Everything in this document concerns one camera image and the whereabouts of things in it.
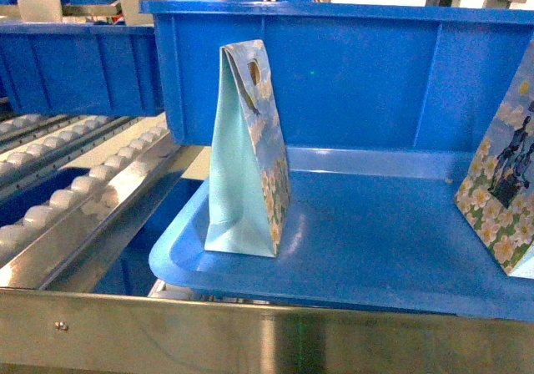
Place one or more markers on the grey chair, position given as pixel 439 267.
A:
pixel 41 11

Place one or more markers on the blue bin left rear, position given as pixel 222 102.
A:
pixel 80 68

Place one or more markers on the flower gift bag light blue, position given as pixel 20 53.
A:
pixel 249 184

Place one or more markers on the blue plastic tray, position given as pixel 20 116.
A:
pixel 365 228

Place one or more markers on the white roller conveyor track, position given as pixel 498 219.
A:
pixel 96 193

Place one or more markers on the metal shelf front rail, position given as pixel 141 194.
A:
pixel 61 332

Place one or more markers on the large blue plastic bin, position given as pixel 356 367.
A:
pixel 346 76

